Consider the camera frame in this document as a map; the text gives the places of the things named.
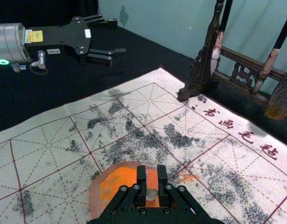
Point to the black table cloth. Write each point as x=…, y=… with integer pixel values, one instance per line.
x=52, y=93

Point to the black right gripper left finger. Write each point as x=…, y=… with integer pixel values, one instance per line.
x=141, y=179

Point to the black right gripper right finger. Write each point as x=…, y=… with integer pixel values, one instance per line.
x=162, y=179

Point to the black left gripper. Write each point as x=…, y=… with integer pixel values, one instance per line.
x=64, y=38

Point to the large brown bristle brush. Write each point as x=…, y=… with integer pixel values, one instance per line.
x=281, y=100

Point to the stone seal stamp orange face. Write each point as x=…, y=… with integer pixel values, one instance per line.
x=152, y=184

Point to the round orange ink paste dish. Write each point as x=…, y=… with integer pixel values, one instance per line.
x=115, y=184

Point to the dark carved wooden brush rack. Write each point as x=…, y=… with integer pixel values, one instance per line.
x=199, y=70

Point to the cream gridded calligraphy felt mat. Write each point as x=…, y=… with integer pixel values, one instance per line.
x=204, y=149

